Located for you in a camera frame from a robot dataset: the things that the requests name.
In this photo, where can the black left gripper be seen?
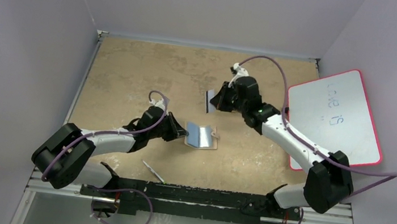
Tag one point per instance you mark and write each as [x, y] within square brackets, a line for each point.
[177, 132]

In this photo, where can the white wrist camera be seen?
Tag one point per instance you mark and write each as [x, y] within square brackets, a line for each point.
[161, 103]
[237, 72]

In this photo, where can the pink framed whiteboard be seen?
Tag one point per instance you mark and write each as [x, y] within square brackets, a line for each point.
[334, 112]

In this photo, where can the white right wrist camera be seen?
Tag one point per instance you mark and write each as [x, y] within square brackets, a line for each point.
[237, 72]

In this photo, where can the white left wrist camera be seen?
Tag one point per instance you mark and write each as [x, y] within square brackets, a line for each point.
[161, 103]

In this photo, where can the silver pen on table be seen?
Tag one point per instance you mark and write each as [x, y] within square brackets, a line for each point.
[154, 172]

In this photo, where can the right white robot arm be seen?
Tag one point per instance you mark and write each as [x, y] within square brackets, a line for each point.
[326, 183]

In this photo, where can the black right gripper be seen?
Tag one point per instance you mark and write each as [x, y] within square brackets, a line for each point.
[226, 97]

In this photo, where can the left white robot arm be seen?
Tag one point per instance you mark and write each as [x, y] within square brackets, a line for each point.
[65, 157]

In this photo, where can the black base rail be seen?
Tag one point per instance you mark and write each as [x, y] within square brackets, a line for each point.
[134, 195]

